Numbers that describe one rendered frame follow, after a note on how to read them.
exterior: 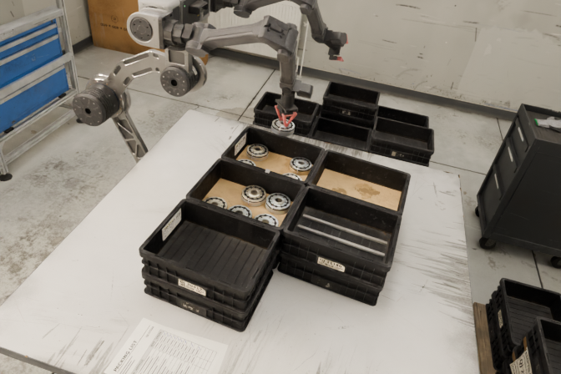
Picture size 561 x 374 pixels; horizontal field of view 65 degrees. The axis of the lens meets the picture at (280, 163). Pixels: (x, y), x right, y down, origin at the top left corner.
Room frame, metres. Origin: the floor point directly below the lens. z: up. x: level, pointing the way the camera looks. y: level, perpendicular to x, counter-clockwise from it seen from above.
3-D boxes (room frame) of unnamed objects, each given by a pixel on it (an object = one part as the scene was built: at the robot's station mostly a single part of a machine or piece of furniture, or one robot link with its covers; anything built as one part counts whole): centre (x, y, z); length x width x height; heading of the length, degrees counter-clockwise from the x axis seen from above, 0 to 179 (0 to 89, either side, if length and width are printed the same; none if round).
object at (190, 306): (1.05, 0.20, 0.76); 0.40 x 0.30 x 0.12; 74
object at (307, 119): (2.69, 0.01, 0.37); 0.40 x 0.30 x 0.45; 79
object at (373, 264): (1.23, -0.27, 0.92); 0.40 x 0.30 x 0.02; 74
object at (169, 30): (1.56, 0.45, 1.45); 0.09 x 0.08 x 0.12; 169
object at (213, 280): (1.05, 0.20, 0.92); 0.40 x 0.30 x 0.02; 74
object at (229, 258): (1.05, 0.20, 0.87); 0.40 x 0.30 x 0.11; 74
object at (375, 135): (2.54, -0.78, 0.37); 0.40 x 0.30 x 0.45; 79
